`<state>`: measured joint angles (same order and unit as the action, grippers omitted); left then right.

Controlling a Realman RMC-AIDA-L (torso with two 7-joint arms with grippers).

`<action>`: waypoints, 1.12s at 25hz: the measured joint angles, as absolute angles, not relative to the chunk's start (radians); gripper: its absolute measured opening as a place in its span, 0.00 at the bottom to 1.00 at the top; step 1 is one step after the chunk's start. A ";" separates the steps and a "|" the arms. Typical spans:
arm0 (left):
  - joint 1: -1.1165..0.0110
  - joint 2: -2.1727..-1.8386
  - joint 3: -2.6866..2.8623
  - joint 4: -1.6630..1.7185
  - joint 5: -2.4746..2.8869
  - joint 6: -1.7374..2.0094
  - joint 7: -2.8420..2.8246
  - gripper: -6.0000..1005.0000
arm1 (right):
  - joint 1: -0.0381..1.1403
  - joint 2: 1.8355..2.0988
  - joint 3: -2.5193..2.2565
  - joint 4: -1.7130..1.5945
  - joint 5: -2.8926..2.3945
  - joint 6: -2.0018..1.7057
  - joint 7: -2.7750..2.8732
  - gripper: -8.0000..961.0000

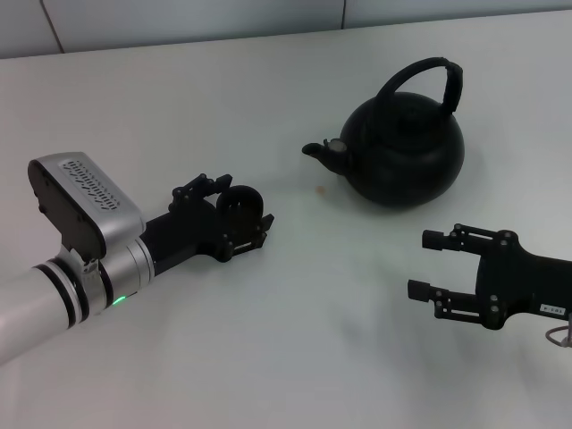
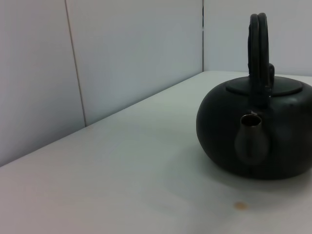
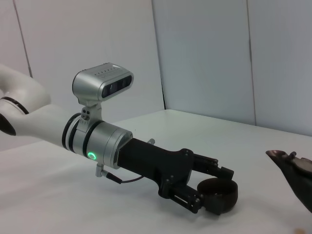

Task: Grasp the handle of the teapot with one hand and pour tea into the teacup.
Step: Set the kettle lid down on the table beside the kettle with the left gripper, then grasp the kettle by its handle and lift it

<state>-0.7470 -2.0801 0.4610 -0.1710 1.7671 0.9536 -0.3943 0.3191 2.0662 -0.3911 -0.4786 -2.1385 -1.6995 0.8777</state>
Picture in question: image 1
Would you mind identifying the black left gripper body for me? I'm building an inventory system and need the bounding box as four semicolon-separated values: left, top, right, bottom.
138;203;234;274

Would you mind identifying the black round teapot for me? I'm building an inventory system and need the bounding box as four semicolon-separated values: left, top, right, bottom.
301;56;466;207

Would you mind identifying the grey cable with silver plug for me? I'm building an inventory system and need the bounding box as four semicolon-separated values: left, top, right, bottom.
545;312;572;348

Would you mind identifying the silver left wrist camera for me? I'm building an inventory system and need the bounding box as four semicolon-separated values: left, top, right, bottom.
27;151;147;261

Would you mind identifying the small black teacup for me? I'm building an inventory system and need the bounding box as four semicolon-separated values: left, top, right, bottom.
215;184;265;230

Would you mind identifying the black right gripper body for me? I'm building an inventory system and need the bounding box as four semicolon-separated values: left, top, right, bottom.
475;229;572;332

